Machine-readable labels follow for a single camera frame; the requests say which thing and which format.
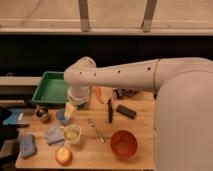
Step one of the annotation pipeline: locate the light blue towel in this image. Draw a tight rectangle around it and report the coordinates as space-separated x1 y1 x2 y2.
44 125 64 146

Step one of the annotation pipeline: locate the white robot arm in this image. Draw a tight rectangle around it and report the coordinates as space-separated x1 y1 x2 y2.
64 57 213 171

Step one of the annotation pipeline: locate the green plastic tray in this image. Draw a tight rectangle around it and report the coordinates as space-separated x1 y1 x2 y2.
32 71 68 106

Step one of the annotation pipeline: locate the metal fork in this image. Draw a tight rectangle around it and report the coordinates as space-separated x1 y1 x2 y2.
88 119 105 143

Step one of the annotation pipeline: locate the small metal cup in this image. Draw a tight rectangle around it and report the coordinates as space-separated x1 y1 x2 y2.
36 107 50 123

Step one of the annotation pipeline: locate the orange carrot toy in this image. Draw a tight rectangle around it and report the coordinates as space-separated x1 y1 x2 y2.
95 87 104 104

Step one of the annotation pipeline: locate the round bread roll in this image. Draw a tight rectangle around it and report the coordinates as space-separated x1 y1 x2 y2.
55 147 72 166

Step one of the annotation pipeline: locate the black rectangular block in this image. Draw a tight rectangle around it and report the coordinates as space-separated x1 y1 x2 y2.
116 104 136 119

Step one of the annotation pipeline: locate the blue box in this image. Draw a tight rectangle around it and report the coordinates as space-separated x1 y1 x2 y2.
3 109 31 126

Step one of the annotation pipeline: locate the small dark metal object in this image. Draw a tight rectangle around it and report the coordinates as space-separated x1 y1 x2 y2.
113 89 124 99

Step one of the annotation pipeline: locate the dark purple bowl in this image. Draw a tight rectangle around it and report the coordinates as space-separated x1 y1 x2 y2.
121 89 140 97

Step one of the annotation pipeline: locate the orange plastic bowl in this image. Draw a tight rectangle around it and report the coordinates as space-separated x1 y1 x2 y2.
110 130 138 160

